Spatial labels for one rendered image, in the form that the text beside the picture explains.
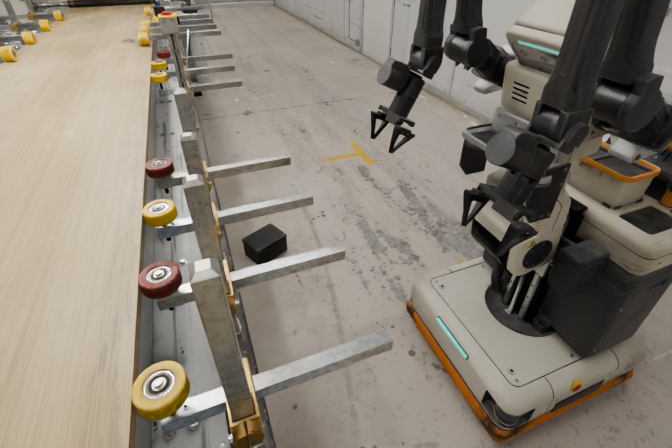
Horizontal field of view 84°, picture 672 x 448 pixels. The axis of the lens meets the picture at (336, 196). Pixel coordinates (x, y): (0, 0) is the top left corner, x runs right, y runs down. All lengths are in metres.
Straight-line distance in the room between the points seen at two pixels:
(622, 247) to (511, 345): 0.51
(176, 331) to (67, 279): 0.32
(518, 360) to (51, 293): 1.37
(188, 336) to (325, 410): 0.72
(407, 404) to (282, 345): 0.57
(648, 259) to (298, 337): 1.30
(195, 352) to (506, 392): 0.97
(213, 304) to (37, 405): 0.36
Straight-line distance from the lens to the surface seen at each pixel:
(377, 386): 1.69
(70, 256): 1.02
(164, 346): 1.12
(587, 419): 1.88
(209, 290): 0.48
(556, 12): 1.01
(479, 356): 1.51
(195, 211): 0.71
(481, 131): 1.12
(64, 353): 0.83
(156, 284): 0.85
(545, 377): 1.54
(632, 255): 1.33
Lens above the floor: 1.48
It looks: 34 degrees down
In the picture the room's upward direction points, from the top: straight up
